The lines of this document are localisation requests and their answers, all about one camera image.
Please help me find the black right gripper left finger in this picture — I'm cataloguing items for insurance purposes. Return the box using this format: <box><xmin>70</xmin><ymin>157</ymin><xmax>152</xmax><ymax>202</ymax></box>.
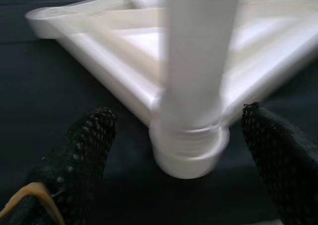
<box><xmin>0</xmin><ymin>107</ymin><xmax>116</xmax><ymax>225</ymax></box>

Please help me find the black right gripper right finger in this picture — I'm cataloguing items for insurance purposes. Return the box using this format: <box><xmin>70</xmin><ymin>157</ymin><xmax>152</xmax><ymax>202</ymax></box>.
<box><xmin>239</xmin><ymin>102</ymin><xmax>318</xmax><ymax>225</ymax></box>

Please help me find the white plastic table top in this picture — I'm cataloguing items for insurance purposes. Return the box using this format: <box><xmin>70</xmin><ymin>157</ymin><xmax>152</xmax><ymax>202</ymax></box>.
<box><xmin>24</xmin><ymin>0</ymin><xmax>318</xmax><ymax>180</ymax></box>

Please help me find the black tablecloth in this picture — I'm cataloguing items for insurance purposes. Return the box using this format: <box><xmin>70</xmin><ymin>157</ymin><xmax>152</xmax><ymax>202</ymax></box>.
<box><xmin>0</xmin><ymin>0</ymin><xmax>318</xmax><ymax>225</ymax></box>

